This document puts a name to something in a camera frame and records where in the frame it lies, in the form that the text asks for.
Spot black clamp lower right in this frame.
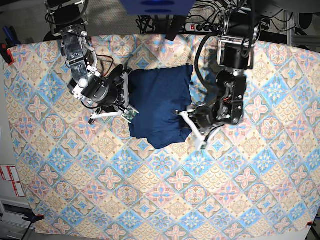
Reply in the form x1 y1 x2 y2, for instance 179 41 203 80
307 222 317 227

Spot round black base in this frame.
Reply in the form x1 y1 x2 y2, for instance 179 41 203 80
43 31 59 42

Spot blue clamp upper left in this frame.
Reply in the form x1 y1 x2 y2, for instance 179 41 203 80
2 26 21 48

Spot red-black clamp upper left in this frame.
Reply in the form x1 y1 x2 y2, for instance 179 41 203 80
0 43 15 66

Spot black red-striped strap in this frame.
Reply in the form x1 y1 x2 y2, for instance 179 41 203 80
165 15 185 41

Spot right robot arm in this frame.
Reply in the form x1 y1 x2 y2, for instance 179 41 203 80
44 0 139 124

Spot white power strip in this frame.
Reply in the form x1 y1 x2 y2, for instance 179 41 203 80
184 23 219 34

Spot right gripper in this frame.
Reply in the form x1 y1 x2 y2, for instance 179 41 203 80
79 64 139 125

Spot black clamp lower left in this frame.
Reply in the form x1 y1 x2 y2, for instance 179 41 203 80
22 214 45 224

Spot blue long-sleeve T-shirt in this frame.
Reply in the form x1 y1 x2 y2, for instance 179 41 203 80
128 65 194 149

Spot red-white label stickers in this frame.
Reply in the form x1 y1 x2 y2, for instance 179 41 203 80
0 165 25 198

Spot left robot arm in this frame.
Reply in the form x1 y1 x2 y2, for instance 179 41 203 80
176 0 262 151

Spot black clamp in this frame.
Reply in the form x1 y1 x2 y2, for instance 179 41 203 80
22 214 45 224
307 222 317 227

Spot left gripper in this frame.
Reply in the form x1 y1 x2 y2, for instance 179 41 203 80
174 103 224 151

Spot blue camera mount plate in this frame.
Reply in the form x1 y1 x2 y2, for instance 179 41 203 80
120 0 196 16

